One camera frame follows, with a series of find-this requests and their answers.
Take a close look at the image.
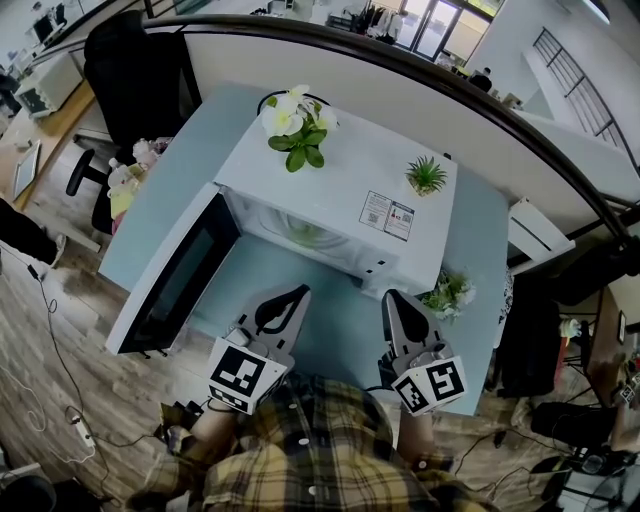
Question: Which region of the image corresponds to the metal stair railing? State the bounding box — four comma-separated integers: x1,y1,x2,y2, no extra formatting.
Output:
532,27,640,162

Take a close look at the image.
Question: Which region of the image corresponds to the yellow plaid shirt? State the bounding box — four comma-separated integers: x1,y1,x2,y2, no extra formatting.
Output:
127,373,501,512

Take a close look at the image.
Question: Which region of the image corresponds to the white power strip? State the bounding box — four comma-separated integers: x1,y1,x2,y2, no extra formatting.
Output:
69,414,97,449

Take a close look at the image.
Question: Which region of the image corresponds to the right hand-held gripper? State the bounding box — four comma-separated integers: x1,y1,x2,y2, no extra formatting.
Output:
378,288,467,416

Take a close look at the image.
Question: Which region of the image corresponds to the black floor cable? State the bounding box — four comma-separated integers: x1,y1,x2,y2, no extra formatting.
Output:
25,263,161,504

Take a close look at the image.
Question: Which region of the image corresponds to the glass entrance door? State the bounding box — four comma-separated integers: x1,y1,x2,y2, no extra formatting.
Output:
399,0,494,64

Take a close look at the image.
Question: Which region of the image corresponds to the small green succulent pot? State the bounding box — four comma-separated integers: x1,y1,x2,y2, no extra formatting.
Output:
404,155,449,197

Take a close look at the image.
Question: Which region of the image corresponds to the small white blossom plant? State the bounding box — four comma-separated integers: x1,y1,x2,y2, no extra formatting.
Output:
419,272,476,324

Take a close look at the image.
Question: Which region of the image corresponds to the white flower potted plant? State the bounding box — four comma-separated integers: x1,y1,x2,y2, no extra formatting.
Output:
260,84,340,174

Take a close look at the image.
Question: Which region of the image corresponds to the person's right forearm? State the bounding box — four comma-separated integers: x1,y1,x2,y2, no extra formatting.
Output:
397,407,439,469

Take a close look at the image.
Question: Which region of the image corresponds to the white partition with dark rail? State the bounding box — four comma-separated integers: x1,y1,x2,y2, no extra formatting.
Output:
144,14,640,241

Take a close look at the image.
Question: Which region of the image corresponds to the white floor cable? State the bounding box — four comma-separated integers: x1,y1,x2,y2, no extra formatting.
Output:
0,363,96,467

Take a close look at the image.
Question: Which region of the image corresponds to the black office chair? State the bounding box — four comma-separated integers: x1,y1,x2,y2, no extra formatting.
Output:
66,10,201,236

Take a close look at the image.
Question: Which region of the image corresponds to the wooden side desk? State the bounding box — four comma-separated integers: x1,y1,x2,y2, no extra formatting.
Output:
585,287,640,407

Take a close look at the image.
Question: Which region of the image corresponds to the pale yellow plastic bag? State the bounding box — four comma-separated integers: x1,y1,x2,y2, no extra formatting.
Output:
107,158,147,222

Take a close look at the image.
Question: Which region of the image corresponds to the white microwave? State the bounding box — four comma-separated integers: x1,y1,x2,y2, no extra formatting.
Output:
105,102,459,357

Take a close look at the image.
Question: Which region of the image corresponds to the person's left forearm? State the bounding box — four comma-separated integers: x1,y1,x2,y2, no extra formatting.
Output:
192,399,241,454

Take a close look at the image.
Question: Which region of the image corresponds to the framed board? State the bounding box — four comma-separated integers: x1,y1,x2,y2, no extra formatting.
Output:
12,139,42,201

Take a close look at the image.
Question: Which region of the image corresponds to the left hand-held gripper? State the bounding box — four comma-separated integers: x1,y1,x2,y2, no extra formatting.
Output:
207,283,312,416

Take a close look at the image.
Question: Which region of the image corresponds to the pink white plush toy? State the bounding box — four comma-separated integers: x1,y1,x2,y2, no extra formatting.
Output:
132,137,172,170

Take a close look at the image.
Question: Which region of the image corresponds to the small white oven appliance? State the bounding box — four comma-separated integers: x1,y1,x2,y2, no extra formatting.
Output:
14,52,85,120

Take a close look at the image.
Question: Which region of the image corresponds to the white drawer unit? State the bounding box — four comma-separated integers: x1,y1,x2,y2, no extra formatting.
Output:
507,197,576,274

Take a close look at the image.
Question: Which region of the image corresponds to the black equipment bag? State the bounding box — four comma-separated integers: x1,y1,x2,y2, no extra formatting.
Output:
529,402,619,451

